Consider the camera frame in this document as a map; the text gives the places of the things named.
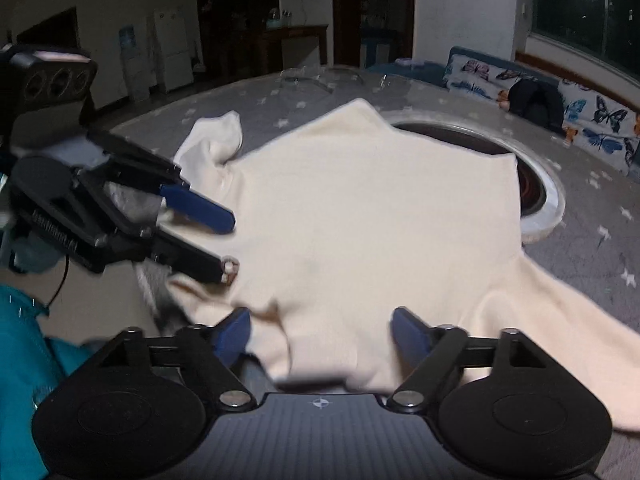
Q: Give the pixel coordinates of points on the dark window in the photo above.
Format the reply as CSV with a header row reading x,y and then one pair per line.
x,y
575,20

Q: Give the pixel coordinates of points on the person's teal clothing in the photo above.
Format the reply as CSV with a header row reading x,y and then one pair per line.
x,y
22,360

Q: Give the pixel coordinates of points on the cream sweater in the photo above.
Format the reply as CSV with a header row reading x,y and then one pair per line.
x,y
360,220

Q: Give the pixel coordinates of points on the blue stool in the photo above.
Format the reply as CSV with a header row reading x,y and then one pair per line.
x,y
376,47

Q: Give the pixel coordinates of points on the white refrigerator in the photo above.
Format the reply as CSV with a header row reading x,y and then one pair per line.
x,y
172,50

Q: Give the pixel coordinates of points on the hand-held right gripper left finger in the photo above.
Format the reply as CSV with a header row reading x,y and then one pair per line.
x,y
233,336

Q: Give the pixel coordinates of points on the dark bag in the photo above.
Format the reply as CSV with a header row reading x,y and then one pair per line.
x,y
535,102

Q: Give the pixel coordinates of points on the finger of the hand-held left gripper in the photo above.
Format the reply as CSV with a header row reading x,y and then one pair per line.
x,y
205,212
192,260

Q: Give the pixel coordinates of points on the dark wooden cabinet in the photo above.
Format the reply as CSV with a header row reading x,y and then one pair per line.
x,y
227,25

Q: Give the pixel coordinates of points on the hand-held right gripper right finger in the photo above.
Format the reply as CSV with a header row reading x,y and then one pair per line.
x,y
411,334

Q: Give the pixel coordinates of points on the water dispenser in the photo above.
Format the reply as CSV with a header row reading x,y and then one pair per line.
x,y
132,65

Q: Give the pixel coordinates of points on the wooden side table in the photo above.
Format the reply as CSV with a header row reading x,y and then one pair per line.
x,y
295,40

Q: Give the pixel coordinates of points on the butterfly-print sofa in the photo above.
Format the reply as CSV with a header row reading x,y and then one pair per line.
x,y
595,115

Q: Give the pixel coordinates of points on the round metal table heater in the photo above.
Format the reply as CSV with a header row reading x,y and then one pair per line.
x,y
542,200

